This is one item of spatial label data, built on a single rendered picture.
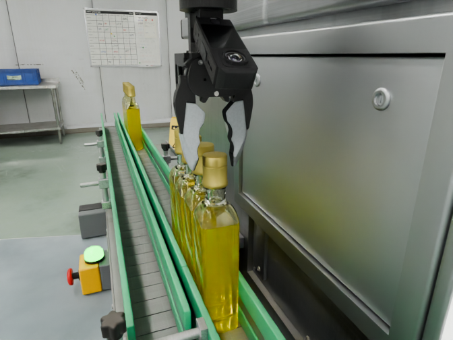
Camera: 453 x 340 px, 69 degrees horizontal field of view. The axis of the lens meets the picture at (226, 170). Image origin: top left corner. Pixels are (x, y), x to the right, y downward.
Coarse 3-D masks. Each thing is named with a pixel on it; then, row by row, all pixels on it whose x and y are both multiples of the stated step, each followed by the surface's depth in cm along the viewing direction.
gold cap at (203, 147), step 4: (200, 144) 50; (204, 144) 50; (208, 144) 50; (212, 144) 50; (200, 148) 48; (204, 148) 48; (208, 148) 49; (212, 148) 49; (200, 152) 49; (204, 152) 49; (200, 156) 49; (200, 160) 49; (200, 164) 49; (196, 168) 50; (200, 168) 49; (192, 172) 51; (196, 172) 50; (200, 172) 50
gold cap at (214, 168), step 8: (208, 152) 45; (216, 152) 45; (224, 152) 46; (208, 160) 43; (216, 160) 43; (224, 160) 44; (208, 168) 44; (216, 168) 44; (224, 168) 44; (208, 176) 44; (216, 176) 44; (224, 176) 45; (208, 184) 45; (216, 184) 44; (224, 184) 45
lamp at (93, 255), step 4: (88, 248) 79; (92, 248) 79; (96, 248) 79; (100, 248) 80; (84, 252) 78; (88, 252) 78; (92, 252) 78; (96, 252) 78; (100, 252) 79; (84, 256) 78; (88, 256) 77; (92, 256) 77; (96, 256) 78; (100, 256) 79; (84, 260) 79; (88, 260) 78; (92, 260) 78; (96, 260) 78; (100, 260) 79
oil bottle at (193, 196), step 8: (192, 192) 51; (200, 192) 51; (184, 200) 54; (192, 200) 50; (200, 200) 50; (184, 208) 54; (192, 208) 50; (184, 216) 55; (192, 216) 50; (192, 224) 51; (192, 232) 51; (192, 240) 52; (192, 248) 52; (192, 256) 53; (192, 264) 54; (192, 272) 54
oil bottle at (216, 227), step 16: (208, 208) 45; (224, 208) 46; (208, 224) 45; (224, 224) 45; (208, 240) 45; (224, 240) 46; (208, 256) 46; (224, 256) 47; (208, 272) 47; (224, 272) 48; (208, 288) 48; (224, 288) 49; (208, 304) 49; (224, 304) 50; (224, 320) 51
